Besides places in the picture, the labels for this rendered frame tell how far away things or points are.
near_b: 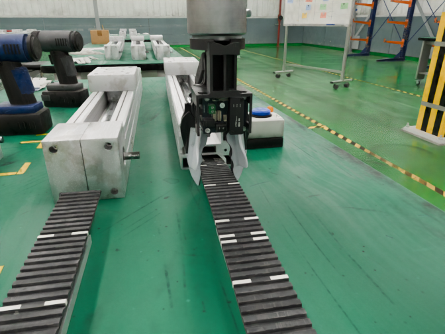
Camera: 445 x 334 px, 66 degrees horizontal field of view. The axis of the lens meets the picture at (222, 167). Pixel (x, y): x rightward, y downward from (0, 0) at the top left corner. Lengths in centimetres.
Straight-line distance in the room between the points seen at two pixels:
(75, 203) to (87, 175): 7
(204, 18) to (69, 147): 25
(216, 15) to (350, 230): 31
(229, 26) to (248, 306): 30
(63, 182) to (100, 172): 5
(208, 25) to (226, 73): 6
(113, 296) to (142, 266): 5
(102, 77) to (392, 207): 69
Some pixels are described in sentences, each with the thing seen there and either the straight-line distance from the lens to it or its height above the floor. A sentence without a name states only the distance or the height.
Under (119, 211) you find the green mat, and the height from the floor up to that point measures 78.
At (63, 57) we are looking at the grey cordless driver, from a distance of 116.
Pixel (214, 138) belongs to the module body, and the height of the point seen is 82.
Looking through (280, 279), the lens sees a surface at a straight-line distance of 32.
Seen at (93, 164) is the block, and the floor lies 84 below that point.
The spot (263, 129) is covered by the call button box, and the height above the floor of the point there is 82.
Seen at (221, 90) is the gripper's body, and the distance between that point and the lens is 43.
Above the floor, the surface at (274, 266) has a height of 81.
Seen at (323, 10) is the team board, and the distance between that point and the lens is 639.
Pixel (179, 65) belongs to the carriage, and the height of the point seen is 89.
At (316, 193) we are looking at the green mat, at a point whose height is 78.
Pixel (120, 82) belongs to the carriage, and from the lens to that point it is 90.
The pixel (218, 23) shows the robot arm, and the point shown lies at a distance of 43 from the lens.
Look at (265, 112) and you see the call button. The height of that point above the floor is 85.
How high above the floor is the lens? 102
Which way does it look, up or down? 23 degrees down
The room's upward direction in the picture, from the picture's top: straight up
